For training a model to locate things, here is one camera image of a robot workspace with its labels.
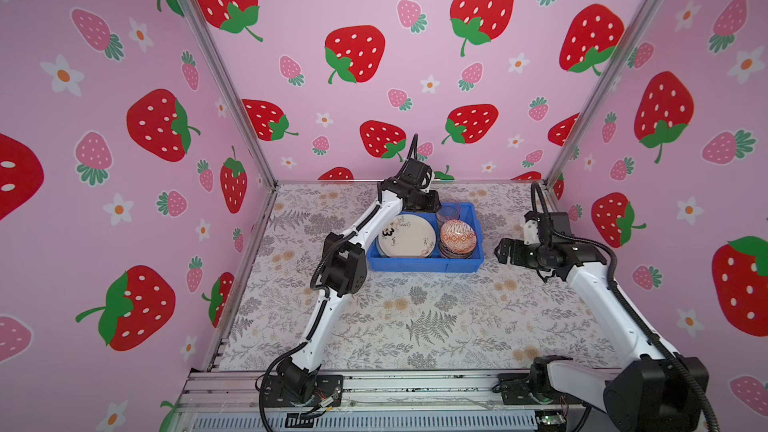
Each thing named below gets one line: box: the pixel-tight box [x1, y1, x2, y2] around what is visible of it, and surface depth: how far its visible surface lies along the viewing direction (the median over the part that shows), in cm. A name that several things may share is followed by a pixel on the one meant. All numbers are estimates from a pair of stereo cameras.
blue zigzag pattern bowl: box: [440, 220, 477, 253], surface depth 95 cm
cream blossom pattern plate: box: [377, 214, 437, 259], surface depth 103 cm
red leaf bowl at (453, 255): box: [438, 243, 477, 259], surface depth 90 cm
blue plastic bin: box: [367, 202, 485, 272], surface depth 98 cm
